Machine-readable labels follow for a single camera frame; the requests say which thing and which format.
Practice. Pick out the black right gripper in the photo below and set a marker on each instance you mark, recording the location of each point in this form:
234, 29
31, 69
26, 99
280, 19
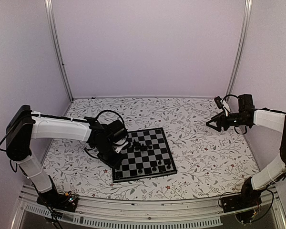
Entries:
218, 119

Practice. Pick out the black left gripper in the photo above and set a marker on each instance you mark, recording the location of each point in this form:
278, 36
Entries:
115, 163

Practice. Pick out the black chess piece cluster piece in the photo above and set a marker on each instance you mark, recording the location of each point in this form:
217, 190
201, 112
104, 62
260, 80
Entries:
140, 147

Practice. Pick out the black and grey chessboard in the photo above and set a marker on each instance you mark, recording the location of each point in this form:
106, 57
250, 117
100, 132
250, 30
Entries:
132, 161

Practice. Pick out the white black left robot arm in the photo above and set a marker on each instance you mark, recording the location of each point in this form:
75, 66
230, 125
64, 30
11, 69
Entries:
27, 125

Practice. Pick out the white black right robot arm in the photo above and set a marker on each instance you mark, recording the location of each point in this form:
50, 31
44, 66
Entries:
266, 129

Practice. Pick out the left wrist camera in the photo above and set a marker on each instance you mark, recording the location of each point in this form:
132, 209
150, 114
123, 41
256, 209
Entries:
120, 147

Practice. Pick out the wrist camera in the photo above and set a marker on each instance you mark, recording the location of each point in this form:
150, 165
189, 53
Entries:
222, 104
120, 147

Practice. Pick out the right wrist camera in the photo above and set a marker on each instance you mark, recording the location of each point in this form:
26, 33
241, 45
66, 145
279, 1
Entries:
222, 104

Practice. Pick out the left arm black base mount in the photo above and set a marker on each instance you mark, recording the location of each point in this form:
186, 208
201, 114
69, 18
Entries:
63, 201

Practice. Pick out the front aluminium frame rail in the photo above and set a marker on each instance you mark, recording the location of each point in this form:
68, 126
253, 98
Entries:
98, 213

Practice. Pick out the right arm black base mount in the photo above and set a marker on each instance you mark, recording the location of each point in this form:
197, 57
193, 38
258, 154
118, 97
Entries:
247, 198

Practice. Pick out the right rear aluminium frame post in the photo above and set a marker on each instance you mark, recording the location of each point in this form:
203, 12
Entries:
241, 45

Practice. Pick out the aluminium frame post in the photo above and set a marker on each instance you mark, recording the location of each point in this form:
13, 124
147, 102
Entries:
57, 49
241, 45

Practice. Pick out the left rear aluminium frame post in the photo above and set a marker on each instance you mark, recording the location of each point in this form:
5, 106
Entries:
57, 49

